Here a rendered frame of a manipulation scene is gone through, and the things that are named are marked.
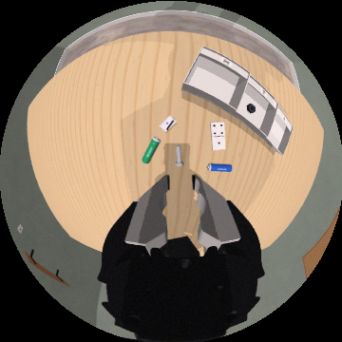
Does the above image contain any green aa battery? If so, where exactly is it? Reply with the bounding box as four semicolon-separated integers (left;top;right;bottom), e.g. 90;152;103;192
142;137;161;163

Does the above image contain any white domino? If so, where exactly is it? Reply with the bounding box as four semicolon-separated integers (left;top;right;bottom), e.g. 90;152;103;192
210;122;225;150

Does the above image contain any white rack of three labelled bins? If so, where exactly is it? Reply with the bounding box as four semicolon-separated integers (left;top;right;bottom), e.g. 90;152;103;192
181;46;294;156

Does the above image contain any blue battery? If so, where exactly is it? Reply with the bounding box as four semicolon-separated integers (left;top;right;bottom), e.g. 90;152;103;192
207;163;233;172

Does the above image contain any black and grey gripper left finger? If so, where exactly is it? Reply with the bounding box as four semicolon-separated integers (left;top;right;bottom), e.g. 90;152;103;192
98;175;169;284

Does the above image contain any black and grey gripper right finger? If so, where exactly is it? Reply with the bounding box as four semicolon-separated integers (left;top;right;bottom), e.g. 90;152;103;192
192;174;265;279

